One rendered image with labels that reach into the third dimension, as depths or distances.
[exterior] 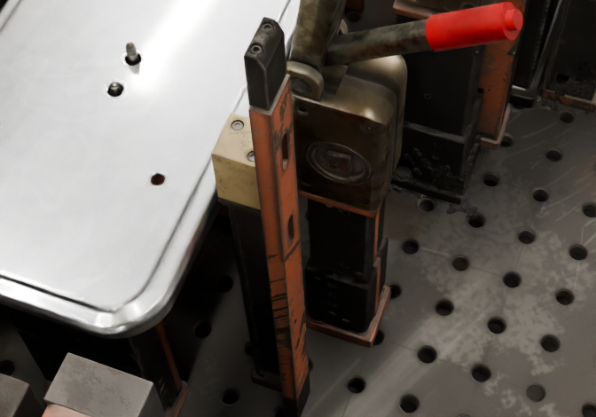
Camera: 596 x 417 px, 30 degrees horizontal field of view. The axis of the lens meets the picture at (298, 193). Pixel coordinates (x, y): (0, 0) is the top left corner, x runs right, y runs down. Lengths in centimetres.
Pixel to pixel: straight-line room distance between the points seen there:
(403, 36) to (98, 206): 23
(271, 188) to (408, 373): 40
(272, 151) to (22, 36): 30
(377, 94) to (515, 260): 38
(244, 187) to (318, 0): 13
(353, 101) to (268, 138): 13
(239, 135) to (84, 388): 26
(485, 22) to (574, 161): 51
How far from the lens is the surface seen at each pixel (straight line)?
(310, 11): 67
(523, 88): 116
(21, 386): 71
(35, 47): 85
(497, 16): 64
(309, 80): 71
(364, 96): 72
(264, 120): 59
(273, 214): 68
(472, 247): 107
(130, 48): 81
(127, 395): 47
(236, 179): 70
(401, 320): 103
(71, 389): 48
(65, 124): 80
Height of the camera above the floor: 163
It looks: 58 degrees down
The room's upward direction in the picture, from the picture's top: 4 degrees counter-clockwise
